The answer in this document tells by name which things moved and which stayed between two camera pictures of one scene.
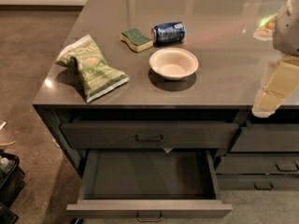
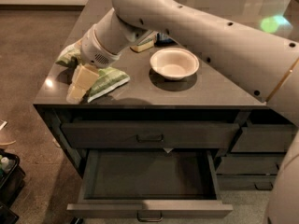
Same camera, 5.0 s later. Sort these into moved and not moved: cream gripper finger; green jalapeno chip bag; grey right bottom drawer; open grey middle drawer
Moved: cream gripper finger
Not moved: green jalapeno chip bag; grey right bottom drawer; open grey middle drawer
